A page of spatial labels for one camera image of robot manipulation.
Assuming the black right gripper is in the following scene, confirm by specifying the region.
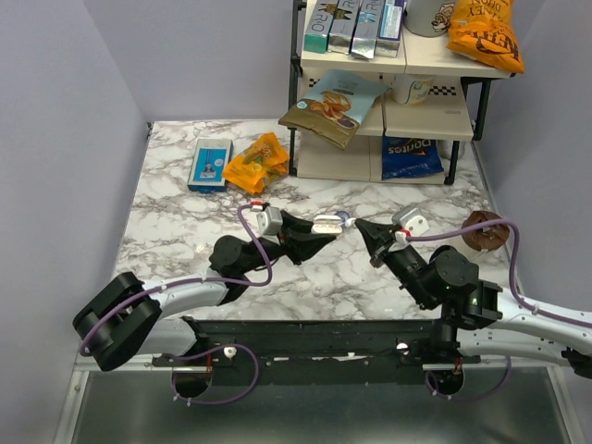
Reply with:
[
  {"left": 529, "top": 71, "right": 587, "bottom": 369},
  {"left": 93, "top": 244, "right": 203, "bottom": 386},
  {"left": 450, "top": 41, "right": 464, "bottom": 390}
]
[{"left": 354, "top": 217, "right": 436, "bottom": 309}]

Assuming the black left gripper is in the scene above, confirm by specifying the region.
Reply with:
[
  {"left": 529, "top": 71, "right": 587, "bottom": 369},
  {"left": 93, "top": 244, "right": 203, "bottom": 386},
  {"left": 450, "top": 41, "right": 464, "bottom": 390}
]
[{"left": 240, "top": 211, "right": 336, "bottom": 276}]

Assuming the white earbud case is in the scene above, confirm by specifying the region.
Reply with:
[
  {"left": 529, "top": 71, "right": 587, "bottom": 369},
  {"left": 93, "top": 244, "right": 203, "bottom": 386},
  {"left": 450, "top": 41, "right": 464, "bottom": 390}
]
[{"left": 311, "top": 215, "right": 343, "bottom": 236}]

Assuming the purple earbud charging case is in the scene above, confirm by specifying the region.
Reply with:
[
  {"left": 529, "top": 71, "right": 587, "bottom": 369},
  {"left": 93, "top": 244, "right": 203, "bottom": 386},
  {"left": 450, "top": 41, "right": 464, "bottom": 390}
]
[{"left": 335, "top": 211, "right": 350, "bottom": 221}]

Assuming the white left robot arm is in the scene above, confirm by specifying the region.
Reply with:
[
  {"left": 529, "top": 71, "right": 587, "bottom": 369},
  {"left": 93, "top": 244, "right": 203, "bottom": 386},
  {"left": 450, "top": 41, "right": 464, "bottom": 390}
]
[{"left": 72, "top": 203, "right": 342, "bottom": 371}]

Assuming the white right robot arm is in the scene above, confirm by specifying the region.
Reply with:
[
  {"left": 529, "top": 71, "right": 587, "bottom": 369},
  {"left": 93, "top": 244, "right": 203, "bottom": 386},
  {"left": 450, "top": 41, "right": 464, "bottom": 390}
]
[{"left": 354, "top": 218, "right": 591, "bottom": 378}]

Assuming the orange snack bag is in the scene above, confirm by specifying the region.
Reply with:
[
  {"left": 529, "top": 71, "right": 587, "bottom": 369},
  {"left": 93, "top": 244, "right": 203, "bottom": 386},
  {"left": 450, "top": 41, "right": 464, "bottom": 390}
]
[{"left": 222, "top": 132, "right": 290, "bottom": 195}]

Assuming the blue Doritos bag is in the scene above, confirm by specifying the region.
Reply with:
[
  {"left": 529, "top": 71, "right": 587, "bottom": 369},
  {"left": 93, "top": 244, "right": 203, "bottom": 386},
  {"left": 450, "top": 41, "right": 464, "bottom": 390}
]
[{"left": 381, "top": 136, "right": 443, "bottom": 180}]

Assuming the blue razor box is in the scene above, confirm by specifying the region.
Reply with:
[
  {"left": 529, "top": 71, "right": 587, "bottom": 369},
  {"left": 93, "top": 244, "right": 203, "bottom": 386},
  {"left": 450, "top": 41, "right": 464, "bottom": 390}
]
[{"left": 187, "top": 139, "right": 233, "bottom": 193}]

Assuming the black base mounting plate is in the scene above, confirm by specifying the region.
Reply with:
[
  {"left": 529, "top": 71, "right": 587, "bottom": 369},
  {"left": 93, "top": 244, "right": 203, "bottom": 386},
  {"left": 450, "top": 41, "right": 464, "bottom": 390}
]
[{"left": 153, "top": 317, "right": 462, "bottom": 385}]

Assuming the teal gold chip bag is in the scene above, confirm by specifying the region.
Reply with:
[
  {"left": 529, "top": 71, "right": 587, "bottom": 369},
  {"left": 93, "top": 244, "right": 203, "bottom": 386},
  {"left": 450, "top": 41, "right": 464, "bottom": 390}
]
[{"left": 278, "top": 69, "right": 389, "bottom": 150}]

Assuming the white mug on shelf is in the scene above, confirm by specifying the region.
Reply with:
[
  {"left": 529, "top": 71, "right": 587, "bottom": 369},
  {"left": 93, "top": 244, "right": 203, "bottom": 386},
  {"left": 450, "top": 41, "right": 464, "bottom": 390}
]
[{"left": 392, "top": 74, "right": 436, "bottom": 105}]

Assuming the black beige shelf rack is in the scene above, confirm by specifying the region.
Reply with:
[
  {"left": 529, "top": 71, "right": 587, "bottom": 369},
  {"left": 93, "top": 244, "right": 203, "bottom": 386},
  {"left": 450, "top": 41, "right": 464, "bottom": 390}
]
[{"left": 289, "top": 1, "right": 510, "bottom": 185}]

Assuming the blue white box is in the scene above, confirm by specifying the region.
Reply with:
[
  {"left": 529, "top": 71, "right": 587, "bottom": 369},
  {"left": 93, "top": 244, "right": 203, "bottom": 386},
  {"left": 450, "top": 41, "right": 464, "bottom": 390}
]
[{"left": 375, "top": 0, "right": 406, "bottom": 57}]

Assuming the teal toothpaste box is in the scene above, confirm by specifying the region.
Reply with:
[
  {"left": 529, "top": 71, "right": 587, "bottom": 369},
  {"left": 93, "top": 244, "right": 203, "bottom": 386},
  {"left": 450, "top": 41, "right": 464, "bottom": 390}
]
[{"left": 303, "top": 1, "right": 339, "bottom": 54}]

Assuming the white printed cup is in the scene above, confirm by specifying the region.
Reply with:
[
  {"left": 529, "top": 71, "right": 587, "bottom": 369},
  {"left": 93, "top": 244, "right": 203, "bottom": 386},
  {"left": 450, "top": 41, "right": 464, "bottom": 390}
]
[{"left": 403, "top": 0, "right": 457, "bottom": 37}]

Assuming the orange honey dijon chip bag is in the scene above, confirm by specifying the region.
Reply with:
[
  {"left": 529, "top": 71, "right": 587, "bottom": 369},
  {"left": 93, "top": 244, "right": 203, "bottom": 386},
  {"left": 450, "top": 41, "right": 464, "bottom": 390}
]
[{"left": 447, "top": 0, "right": 524, "bottom": 74}]

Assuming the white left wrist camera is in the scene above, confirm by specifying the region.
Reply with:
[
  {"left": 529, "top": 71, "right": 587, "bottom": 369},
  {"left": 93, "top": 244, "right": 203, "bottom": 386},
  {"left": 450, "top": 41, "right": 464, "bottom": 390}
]
[{"left": 256, "top": 205, "right": 283, "bottom": 236}]

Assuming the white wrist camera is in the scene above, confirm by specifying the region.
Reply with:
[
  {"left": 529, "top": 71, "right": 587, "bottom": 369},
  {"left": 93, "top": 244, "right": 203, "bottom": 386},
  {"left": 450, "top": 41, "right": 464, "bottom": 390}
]
[
  {"left": 391, "top": 206, "right": 429, "bottom": 237},
  {"left": 256, "top": 205, "right": 283, "bottom": 236}
]

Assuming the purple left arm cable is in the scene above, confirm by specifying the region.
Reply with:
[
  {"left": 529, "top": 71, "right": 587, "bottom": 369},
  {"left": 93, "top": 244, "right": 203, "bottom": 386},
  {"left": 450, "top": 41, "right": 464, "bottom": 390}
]
[{"left": 79, "top": 201, "right": 274, "bottom": 357}]

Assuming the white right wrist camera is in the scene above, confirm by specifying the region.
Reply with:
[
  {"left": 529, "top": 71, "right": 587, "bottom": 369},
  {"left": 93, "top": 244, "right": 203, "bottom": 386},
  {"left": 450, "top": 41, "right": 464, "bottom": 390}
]
[{"left": 391, "top": 206, "right": 429, "bottom": 237}]

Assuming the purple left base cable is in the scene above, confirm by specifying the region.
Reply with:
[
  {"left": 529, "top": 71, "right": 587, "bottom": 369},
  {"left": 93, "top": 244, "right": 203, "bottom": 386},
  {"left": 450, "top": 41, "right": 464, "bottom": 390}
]
[{"left": 166, "top": 342, "right": 260, "bottom": 407}]

